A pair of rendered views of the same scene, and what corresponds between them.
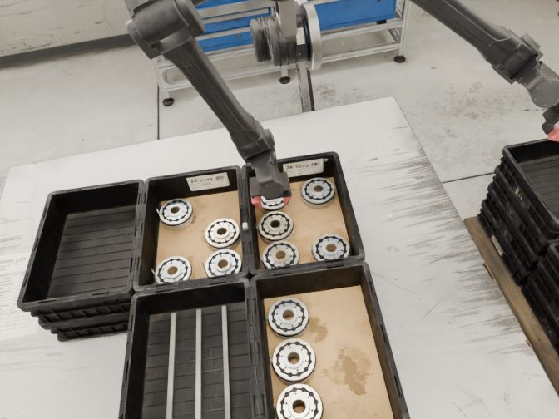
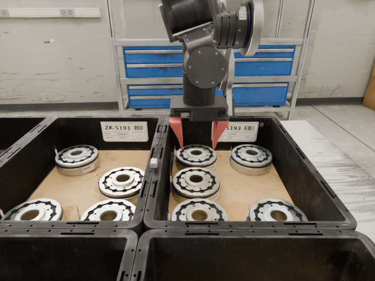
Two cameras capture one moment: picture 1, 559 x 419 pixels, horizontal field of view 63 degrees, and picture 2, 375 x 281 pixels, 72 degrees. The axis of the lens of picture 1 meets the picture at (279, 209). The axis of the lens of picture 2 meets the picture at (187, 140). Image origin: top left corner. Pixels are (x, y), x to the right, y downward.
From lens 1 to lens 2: 80 cm
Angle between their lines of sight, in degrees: 23
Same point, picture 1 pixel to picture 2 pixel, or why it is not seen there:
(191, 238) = (83, 186)
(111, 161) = not seen: hidden behind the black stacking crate
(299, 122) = not seen: hidden behind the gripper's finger
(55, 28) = (68, 92)
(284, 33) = (228, 6)
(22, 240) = not seen: outside the picture
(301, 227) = (229, 191)
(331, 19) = (243, 98)
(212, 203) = (124, 157)
